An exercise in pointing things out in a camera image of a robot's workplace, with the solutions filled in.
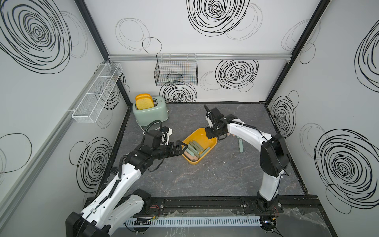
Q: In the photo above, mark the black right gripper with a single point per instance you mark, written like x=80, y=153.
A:
x=209, y=134

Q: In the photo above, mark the yellow storage box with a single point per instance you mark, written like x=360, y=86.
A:
x=200, y=138

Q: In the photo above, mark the yellow toast slice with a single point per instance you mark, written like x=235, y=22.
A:
x=143, y=103
x=143, y=96

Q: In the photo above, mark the black wire wall basket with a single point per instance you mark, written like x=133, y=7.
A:
x=176, y=67

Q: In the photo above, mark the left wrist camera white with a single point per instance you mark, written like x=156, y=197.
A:
x=167, y=132

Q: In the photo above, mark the yellow toast slice rear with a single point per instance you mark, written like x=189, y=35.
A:
x=143, y=96

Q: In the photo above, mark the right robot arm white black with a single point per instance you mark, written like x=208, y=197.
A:
x=274, y=153

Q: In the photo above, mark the black corner frame post right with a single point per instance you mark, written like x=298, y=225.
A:
x=318, y=13

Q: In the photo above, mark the yellow toast slice front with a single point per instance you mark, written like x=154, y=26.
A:
x=143, y=103

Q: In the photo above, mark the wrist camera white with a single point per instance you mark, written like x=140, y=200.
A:
x=209, y=120
x=167, y=132

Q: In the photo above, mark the light green fruit knife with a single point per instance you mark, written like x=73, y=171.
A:
x=198, y=145

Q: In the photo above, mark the white mesh wall shelf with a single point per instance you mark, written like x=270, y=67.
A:
x=100, y=89

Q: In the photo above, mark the white slotted cable duct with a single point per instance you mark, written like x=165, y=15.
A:
x=229, y=221

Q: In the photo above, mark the black corner frame post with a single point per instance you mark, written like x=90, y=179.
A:
x=318, y=13
x=99, y=42

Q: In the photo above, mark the aluminium wall rail back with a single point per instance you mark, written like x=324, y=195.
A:
x=200, y=56

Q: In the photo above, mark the aluminium wall rail left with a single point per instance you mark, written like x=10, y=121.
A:
x=17, y=193

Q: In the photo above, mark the green handled fruit knife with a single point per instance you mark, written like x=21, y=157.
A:
x=195, y=148

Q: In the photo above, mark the black corner frame post left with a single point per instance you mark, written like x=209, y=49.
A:
x=99, y=42

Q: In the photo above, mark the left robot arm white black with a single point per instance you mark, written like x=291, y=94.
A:
x=105, y=214

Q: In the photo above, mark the mint green toaster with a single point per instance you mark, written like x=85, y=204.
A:
x=158, y=112

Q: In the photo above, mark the mint knife crosswise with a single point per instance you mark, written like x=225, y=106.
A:
x=204, y=152

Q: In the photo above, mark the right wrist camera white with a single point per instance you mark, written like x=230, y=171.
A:
x=209, y=120

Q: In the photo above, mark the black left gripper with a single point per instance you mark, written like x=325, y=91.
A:
x=178, y=151

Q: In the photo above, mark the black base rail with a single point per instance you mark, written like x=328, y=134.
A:
x=246, y=204

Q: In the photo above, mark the mint knife lone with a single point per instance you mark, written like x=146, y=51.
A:
x=240, y=144

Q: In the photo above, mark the aluminium wall rail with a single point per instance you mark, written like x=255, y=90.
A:
x=200, y=56
x=17, y=193

